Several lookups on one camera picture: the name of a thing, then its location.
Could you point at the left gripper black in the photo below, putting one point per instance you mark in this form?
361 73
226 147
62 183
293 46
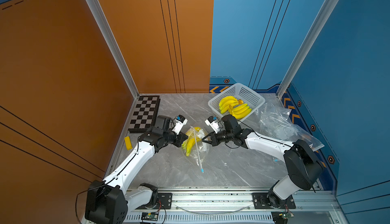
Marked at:
181 137

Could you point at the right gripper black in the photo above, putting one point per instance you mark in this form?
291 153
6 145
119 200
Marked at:
214 141

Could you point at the yellow banana bunch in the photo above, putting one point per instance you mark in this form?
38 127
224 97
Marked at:
240 111
228 101
194 135

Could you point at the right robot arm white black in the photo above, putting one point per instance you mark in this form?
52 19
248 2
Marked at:
303 165

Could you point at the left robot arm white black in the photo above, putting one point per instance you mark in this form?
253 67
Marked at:
107 201

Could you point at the black brown checkerboard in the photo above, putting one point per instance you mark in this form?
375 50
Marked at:
144 114

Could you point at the small yellow block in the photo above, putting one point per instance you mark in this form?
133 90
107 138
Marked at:
128 143

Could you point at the white perforated plastic basket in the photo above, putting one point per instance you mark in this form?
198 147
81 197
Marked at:
239 91

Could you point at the left green circuit board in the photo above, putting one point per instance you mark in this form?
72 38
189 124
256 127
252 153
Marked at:
149 217

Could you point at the green circuit board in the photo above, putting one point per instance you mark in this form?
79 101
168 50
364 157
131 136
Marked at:
149 217
285 216

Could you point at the right green circuit board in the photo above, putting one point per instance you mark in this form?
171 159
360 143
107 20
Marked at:
285 216

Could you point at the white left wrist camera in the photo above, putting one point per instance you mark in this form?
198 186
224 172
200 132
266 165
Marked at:
179 122

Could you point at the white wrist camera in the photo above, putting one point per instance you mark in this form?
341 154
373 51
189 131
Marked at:
213 122
179 122

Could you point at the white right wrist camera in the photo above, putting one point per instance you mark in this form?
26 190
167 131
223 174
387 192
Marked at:
213 122

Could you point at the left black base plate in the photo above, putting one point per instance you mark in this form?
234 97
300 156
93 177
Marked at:
164 199

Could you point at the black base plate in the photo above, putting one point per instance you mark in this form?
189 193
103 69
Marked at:
265 201
164 199

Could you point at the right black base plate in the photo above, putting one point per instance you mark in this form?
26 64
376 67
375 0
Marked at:
265 201

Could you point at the left aluminium corner post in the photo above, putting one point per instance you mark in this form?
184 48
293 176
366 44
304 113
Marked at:
106 31

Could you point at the aluminium corner post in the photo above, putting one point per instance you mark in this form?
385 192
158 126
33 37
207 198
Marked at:
314 31
106 31

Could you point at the right aluminium corner post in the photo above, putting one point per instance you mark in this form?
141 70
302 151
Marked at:
314 31

